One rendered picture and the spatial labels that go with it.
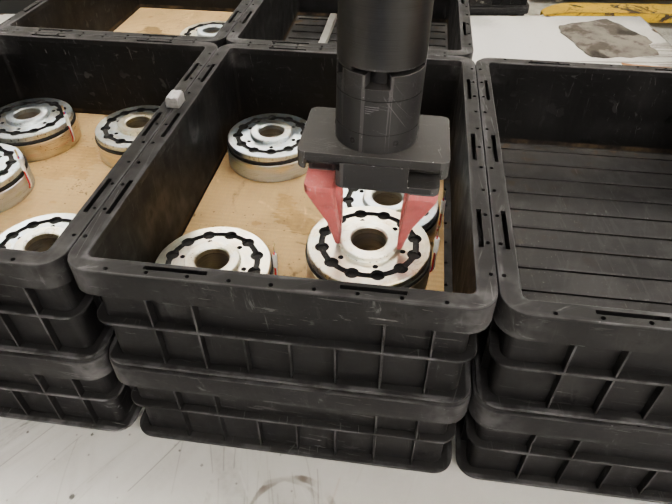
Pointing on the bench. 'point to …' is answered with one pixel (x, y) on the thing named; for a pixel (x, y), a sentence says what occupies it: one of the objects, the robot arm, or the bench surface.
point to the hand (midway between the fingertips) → (369, 233)
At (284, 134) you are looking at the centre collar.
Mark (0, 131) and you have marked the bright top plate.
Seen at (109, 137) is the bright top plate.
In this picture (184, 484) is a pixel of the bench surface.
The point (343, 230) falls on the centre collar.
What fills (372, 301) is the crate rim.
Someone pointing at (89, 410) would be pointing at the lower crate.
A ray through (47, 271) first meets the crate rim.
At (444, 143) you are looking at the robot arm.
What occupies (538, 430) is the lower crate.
